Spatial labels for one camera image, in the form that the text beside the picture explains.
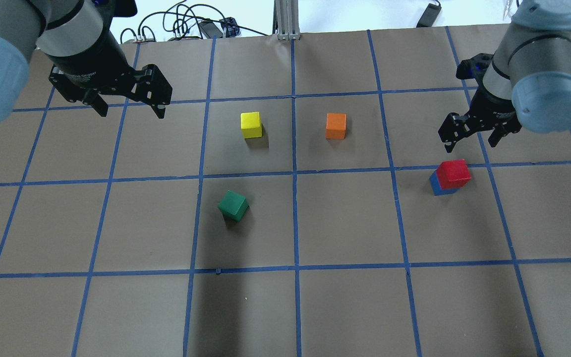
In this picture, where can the yellow wooden block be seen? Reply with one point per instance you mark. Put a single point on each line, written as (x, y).
(251, 125)

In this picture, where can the blue wooden block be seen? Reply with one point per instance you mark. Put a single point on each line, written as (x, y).
(437, 188)

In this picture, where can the red wooden block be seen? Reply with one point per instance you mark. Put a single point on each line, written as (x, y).
(453, 174)

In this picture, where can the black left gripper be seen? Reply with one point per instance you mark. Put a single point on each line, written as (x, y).
(88, 58)

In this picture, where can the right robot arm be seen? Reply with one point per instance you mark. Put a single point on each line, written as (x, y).
(525, 83)

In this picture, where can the orange wooden block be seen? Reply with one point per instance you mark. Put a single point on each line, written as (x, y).
(336, 126)

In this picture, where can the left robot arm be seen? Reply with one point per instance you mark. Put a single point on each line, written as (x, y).
(61, 28)

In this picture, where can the green wooden block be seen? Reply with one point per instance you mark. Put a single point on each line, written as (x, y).
(233, 206)

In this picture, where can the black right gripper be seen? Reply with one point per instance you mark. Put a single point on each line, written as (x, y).
(495, 105)

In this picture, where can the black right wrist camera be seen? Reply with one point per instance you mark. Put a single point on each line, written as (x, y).
(474, 67)

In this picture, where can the aluminium frame post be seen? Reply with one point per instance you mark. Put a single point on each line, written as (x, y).
(286, 20)

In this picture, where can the black power adapter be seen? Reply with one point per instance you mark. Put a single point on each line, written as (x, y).
(429, 15)

